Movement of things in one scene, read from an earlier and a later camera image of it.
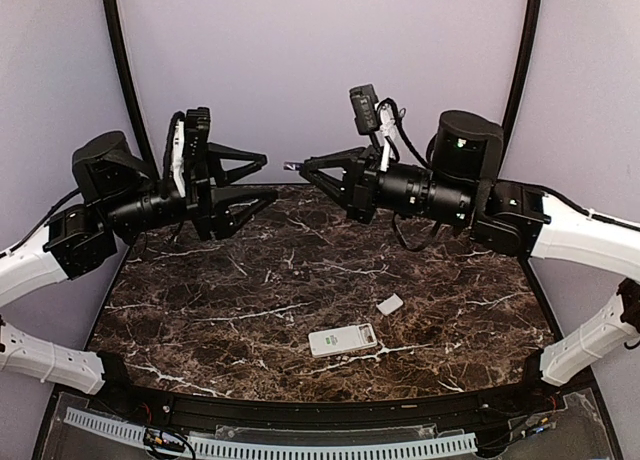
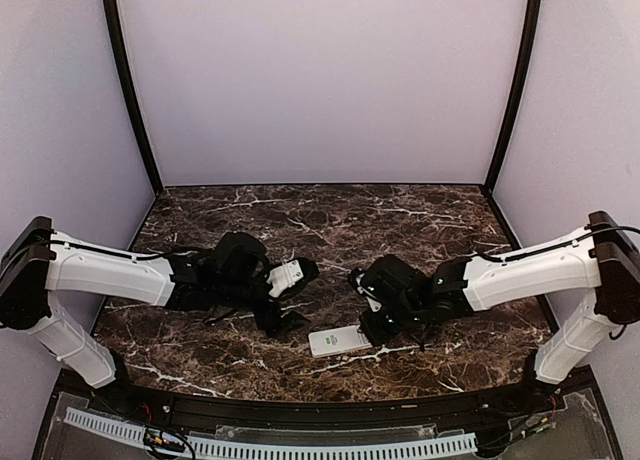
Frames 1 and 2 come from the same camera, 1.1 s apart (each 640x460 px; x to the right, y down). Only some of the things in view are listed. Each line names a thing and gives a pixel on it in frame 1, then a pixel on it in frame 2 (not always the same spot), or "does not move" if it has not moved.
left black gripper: x=210 y=208 → x=284 y=324
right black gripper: x=357 y=192 → x=377 y=334
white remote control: x=342 y=340 does not move
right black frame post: x=514 y=107 does not move
